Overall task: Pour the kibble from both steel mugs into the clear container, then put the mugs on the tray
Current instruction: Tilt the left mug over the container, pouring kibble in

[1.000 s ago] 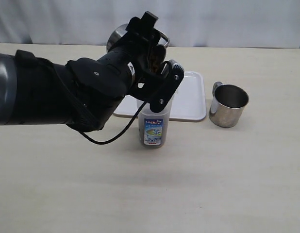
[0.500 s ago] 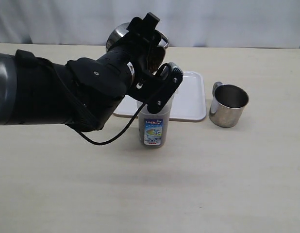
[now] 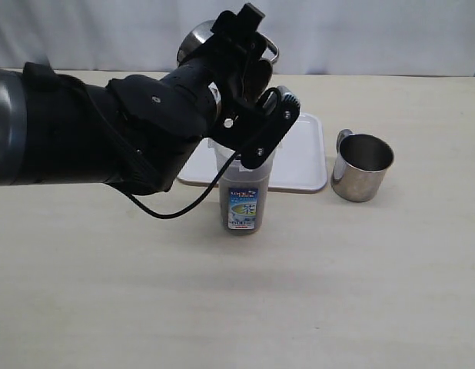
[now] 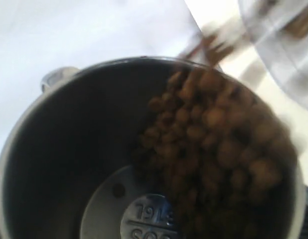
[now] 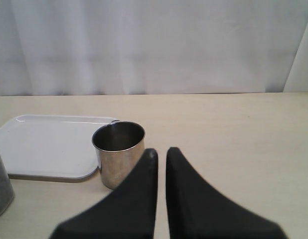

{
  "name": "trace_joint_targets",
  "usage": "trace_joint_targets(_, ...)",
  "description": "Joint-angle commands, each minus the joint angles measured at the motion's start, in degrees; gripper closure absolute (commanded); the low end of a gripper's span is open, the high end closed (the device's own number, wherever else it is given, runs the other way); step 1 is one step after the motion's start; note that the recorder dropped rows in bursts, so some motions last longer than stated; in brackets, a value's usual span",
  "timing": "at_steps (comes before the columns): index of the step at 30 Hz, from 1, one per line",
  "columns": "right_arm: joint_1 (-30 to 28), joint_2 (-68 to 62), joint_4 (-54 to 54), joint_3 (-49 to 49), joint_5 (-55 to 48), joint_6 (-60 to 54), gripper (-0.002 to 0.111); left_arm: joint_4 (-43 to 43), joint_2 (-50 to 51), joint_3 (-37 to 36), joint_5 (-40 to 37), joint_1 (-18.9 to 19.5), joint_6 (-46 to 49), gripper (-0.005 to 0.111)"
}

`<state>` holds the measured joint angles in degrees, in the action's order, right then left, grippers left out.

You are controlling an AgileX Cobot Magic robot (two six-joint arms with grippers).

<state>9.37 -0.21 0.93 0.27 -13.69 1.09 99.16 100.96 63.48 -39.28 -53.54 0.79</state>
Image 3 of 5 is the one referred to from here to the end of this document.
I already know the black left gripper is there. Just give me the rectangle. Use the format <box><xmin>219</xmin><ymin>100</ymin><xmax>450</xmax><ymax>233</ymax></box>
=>
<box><xmin>183</xmin><ymin>2</ymin><xmax>301</xmax><ymax>169</ymax></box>

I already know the steel mug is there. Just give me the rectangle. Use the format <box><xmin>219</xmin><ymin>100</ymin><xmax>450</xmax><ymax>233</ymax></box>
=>
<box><xmin>331</xmin><ymin>129</ymin><xmax>394</xmax><ymax>203</ymax></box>
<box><xmin>175</xmin><ymin>19</ymin><xmax>281</xmax><ymax>105</ymax></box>

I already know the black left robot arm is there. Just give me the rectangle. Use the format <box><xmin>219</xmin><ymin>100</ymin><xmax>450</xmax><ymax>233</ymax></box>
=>
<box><xmin>0</xmin><ymin>3</ymin><xmax>301</xmax><ymax>196</ymax></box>

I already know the clear plastic container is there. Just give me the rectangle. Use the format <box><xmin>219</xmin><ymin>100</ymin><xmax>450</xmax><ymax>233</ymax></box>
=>
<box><xmin>218</xmin><ymin>155</ymin><xmax>274</xmax><ymax>235</ymax></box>

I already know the white plastic tray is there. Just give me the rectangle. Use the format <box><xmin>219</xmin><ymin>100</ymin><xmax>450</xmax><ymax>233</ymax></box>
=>
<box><xmin>178</xmin><ymin>113</ymin><xmax>327</xmax><ymax>193</ymax></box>

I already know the white curtain backdrop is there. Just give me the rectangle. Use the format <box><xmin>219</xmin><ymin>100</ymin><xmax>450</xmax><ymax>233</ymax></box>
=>
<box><xmin>0</xmin><ymin>1</ymin><xmax>475</xmax><ymax>76</ymax></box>

